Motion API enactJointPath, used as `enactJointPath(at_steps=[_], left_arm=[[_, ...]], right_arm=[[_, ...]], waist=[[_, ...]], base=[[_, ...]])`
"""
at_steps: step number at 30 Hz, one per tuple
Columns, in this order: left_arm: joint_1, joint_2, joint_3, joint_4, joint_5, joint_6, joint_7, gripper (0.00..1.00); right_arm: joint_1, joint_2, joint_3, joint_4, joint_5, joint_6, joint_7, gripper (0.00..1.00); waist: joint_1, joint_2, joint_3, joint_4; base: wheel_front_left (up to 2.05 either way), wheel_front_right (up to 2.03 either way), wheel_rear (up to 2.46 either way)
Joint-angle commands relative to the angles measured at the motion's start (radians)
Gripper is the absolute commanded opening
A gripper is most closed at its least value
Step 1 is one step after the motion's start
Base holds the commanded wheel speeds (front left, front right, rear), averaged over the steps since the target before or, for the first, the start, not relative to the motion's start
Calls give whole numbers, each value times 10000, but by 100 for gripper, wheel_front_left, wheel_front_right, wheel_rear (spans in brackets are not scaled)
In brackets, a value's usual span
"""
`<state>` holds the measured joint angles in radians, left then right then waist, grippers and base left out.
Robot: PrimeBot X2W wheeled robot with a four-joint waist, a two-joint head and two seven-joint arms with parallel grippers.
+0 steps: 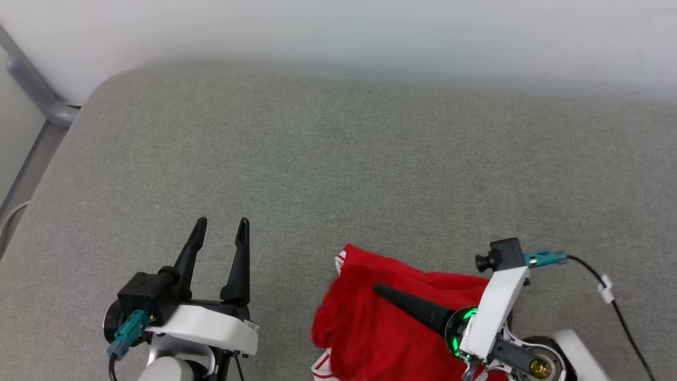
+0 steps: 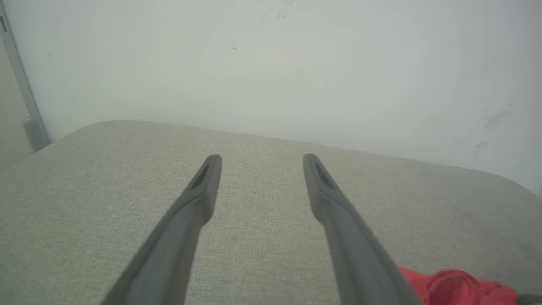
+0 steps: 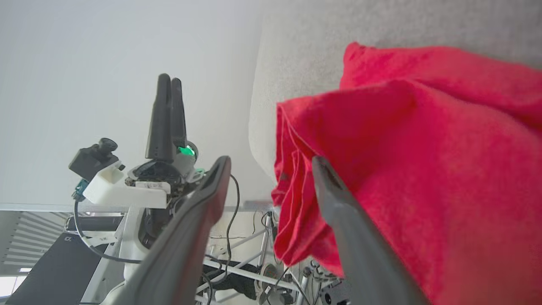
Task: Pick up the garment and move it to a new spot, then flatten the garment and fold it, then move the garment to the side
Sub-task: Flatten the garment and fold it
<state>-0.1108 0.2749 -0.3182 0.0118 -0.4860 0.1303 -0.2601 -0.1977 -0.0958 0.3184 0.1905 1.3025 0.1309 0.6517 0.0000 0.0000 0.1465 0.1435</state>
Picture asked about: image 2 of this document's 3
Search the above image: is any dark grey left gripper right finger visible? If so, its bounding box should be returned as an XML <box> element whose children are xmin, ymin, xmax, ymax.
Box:
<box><xmin>303</xmin><ymin>153</ymin><xmax>422</xmax><ymax>305</ymax></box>

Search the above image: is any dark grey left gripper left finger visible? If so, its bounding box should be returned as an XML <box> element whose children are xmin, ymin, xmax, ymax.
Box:
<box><xmin>100</xmin><ymin>154</ymin><xmax>223</xmax><ymax>305</ymax></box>

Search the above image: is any red cloth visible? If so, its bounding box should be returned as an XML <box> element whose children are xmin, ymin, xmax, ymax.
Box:
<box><xmin>398</xmin><ymin>266</ymin><xmax>520</xmax><ymax>305</ymax></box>

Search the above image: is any grey metal frame post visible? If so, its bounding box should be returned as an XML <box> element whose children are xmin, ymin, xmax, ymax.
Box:
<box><xmin>0</xmin><ymin>8</ymin><xmax>52</xmax><ymax>153</ymax></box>

